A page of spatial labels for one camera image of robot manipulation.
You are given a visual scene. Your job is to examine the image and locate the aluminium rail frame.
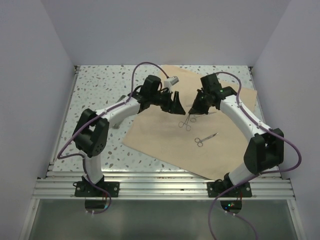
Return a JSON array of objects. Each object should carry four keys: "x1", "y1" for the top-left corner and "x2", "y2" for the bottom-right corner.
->
[{"x1": 21, "y1": 65, "x2": 306, "y2": 240}]

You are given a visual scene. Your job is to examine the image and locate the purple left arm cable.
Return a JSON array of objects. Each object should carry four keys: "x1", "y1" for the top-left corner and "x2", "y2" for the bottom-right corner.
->
[{"x1": 56, "y1": 61, "x2": 173, "y2": 215}]

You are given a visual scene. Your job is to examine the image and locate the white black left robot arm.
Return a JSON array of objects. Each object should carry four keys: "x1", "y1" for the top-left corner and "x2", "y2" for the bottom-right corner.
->
[{"x1": 73, "y1": 75, "x2": 186, "y2": 185}]

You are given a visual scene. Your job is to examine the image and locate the metal tray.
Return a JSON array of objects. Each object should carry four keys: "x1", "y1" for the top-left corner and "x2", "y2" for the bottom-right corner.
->
[{"x1": 112, "y1": 95, "x2": 133, "y2": 129}]

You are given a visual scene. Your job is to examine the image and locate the small steel scissors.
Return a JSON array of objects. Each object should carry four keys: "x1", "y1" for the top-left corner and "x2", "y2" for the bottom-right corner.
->
[{"x1": 194, "y1": 132, "x2": 219, "y2": 147}]

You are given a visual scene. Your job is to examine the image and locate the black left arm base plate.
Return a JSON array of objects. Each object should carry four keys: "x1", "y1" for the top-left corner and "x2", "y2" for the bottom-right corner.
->
[{"x1": 72, "y1": 181, "x2": 120, "y2": 198}]

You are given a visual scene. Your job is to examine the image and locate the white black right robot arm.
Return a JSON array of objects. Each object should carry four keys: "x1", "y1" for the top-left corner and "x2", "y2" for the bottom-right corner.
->
[{"x1": 189, "y1": 73, "x2": 284, "y2": 188}]

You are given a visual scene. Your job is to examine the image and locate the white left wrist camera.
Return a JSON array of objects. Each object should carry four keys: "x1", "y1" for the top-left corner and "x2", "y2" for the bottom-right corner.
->
[{"x1": 163, "y1": 76, "x2": 179, "y2": 91}]

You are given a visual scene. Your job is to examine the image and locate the steel hemostat forceps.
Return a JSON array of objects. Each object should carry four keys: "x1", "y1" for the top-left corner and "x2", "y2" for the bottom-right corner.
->
[
  {"x1": 189, "y1": 111, "x2": 216, "y2": 123},
  {"x1": 178, "y1": 114, "x2": 191, "y2": 132}
]

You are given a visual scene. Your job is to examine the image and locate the beige cloth mat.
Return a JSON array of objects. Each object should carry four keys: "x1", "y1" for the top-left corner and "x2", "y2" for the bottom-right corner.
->
[{"x1": 121, "y1": 64, "x2": 258, "y2": 181}]

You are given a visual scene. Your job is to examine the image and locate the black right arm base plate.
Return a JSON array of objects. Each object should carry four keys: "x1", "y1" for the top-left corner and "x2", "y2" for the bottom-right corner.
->
[{"x1": 206, "y1": 179, "x2": 253, "y2": 198}]

